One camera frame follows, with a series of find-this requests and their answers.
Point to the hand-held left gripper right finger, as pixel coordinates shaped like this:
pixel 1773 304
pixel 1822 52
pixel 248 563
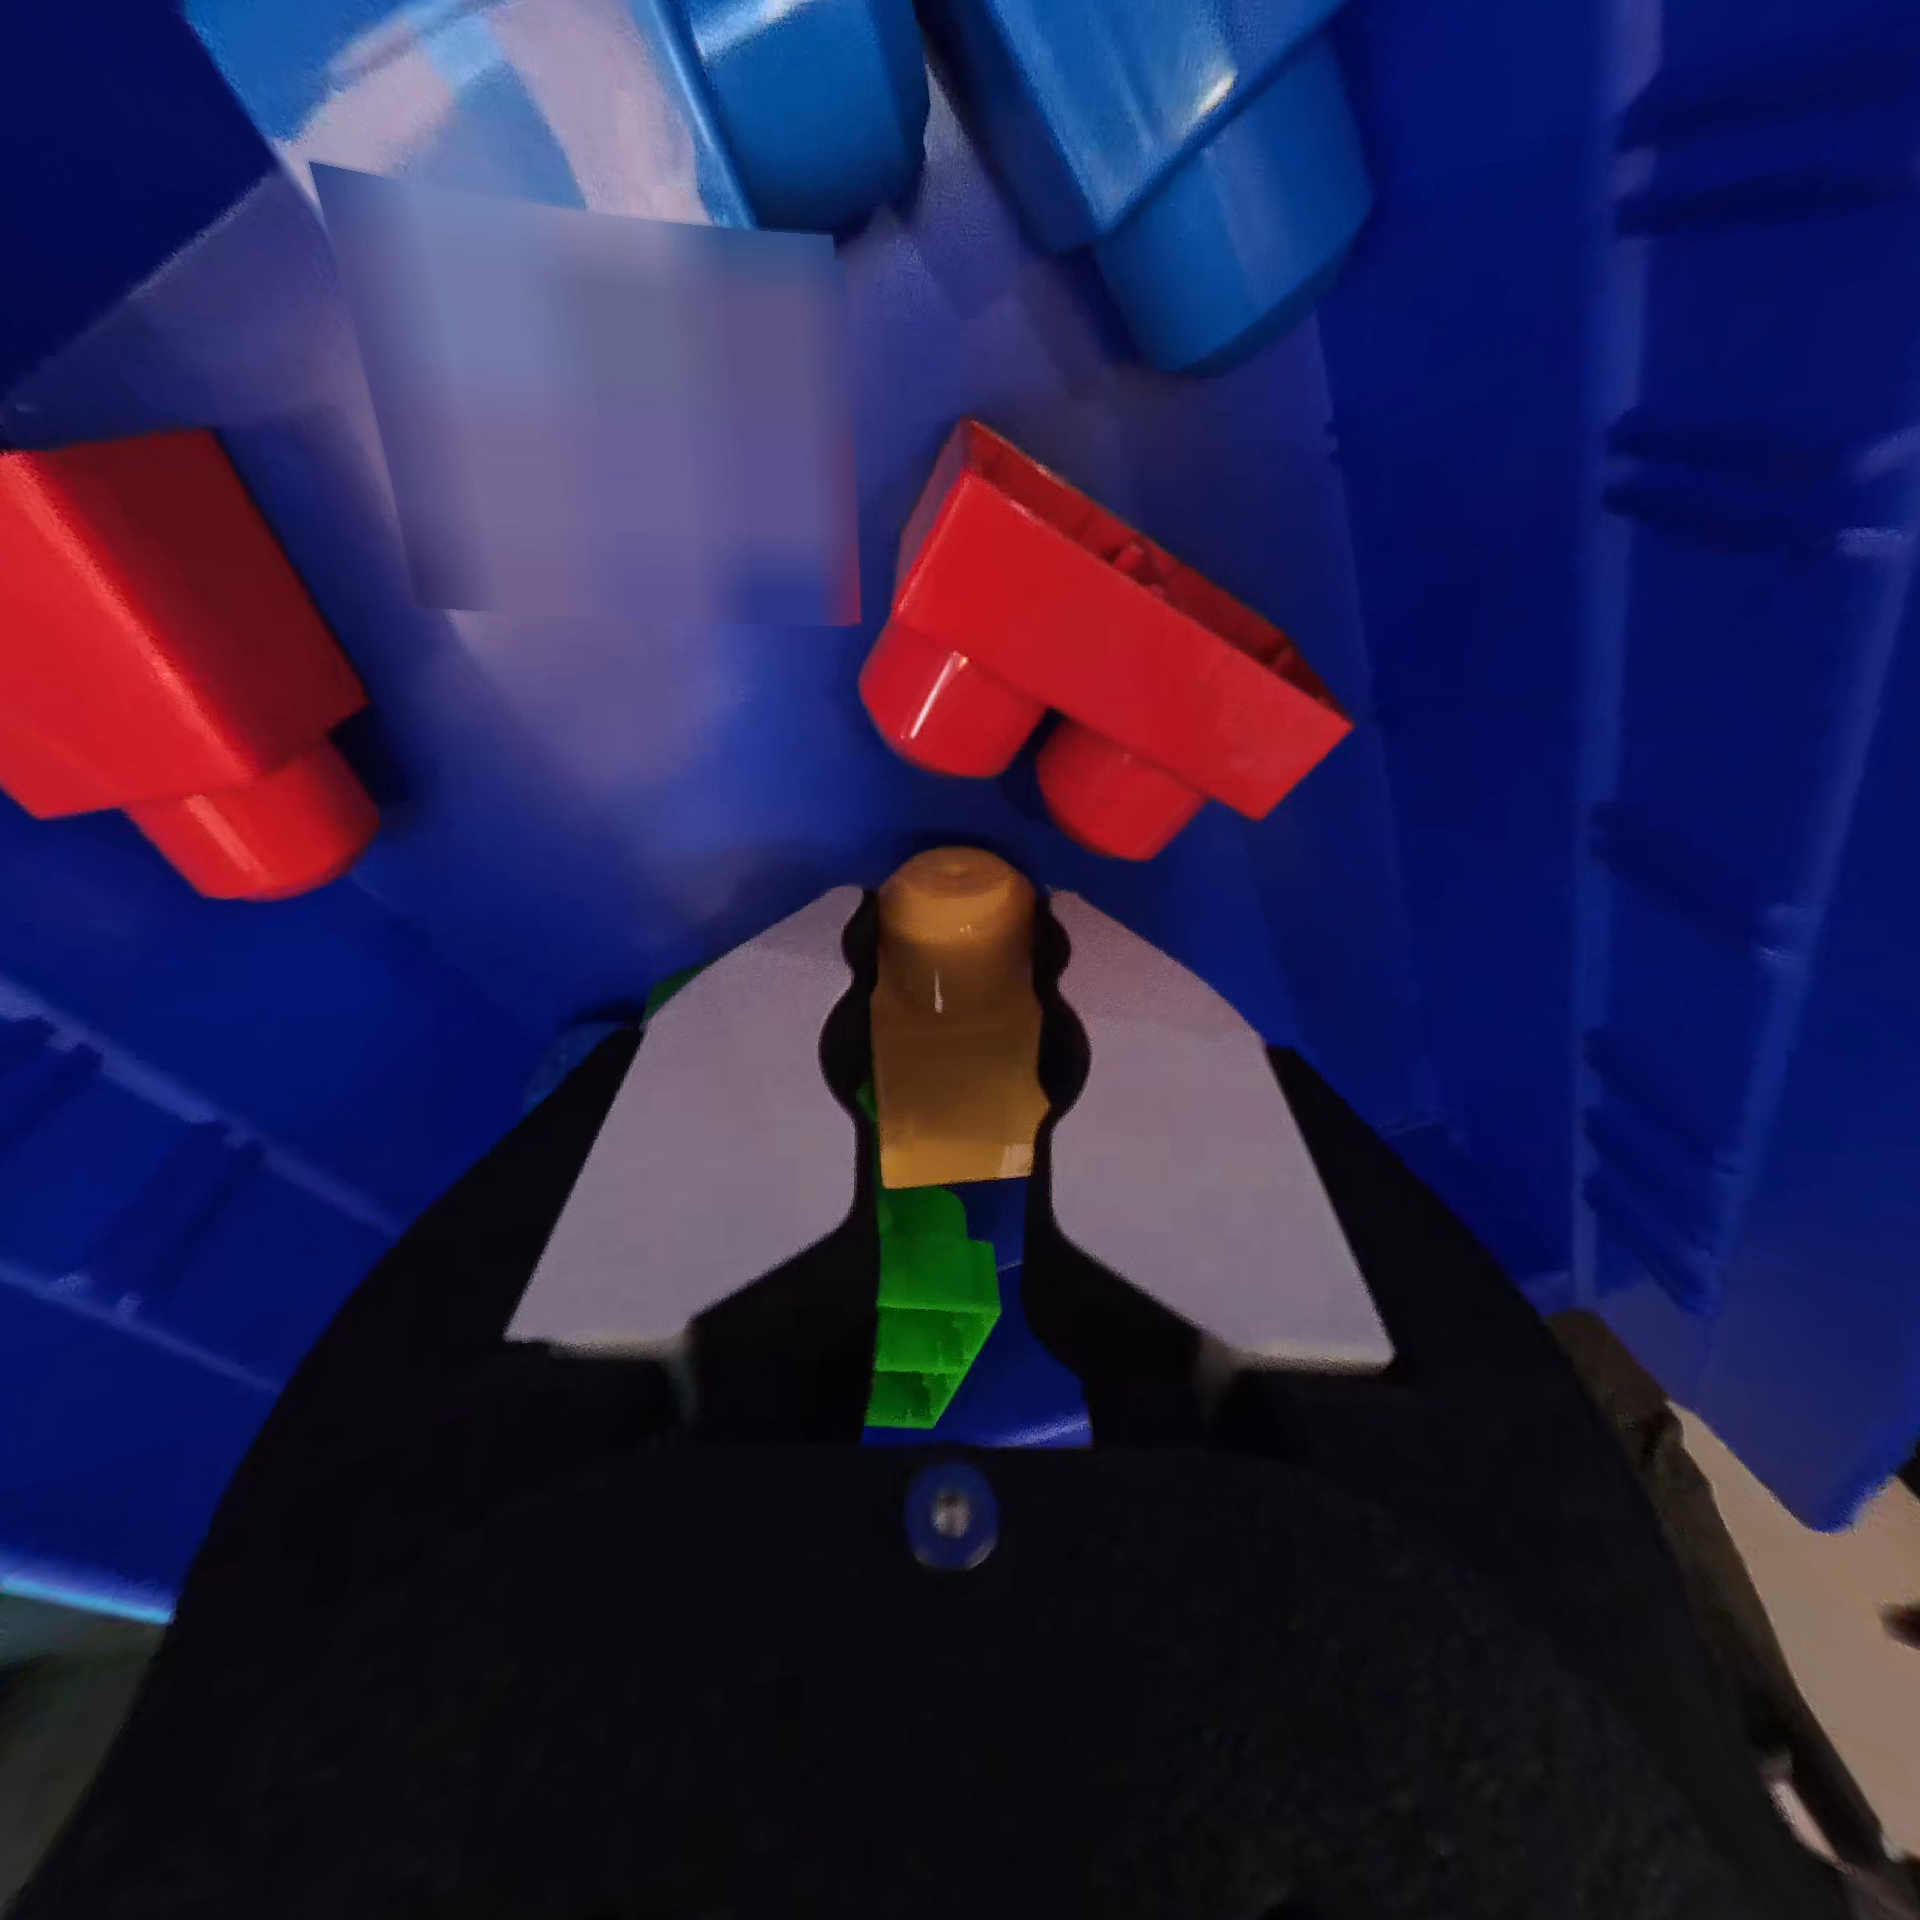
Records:
pixel 1199 1170

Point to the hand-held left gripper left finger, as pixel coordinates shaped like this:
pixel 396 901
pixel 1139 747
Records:
pixel 706 1141

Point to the yellow one-stud block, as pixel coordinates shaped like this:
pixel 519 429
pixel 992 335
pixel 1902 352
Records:
pixel 952 1065

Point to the blue plastic bin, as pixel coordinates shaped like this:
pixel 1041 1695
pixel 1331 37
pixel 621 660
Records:
pixel 1500 599

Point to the green stepped block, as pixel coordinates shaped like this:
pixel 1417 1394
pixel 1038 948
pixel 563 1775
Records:
pixel 931 1306

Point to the red two-stud block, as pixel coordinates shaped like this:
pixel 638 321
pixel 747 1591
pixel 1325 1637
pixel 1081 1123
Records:
pixel 1095 616

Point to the red one-stud block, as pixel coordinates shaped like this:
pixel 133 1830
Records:
pixel 136 630

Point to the blue block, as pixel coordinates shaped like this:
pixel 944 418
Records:
pixel 1169 165
pixel 780 92

